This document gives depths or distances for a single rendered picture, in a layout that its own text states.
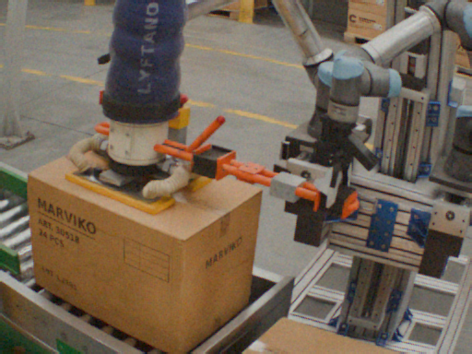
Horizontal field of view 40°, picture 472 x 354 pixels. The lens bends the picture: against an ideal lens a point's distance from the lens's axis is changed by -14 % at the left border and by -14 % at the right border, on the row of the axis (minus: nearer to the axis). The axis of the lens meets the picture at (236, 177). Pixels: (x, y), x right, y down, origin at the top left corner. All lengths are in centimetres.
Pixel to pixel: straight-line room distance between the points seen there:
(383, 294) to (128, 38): 130
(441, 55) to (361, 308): 99
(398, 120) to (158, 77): 83
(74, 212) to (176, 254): 36
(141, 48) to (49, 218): 60
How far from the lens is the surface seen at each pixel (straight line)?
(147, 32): 188
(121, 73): 193
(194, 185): 207
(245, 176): 187
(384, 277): 256
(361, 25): 917
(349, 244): 240
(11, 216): 282
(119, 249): 198
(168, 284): 192
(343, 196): 177
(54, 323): 214
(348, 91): 169
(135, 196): 197
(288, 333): 221
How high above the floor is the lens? 181
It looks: 23 degrees down
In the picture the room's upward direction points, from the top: 6 degrees clockwise
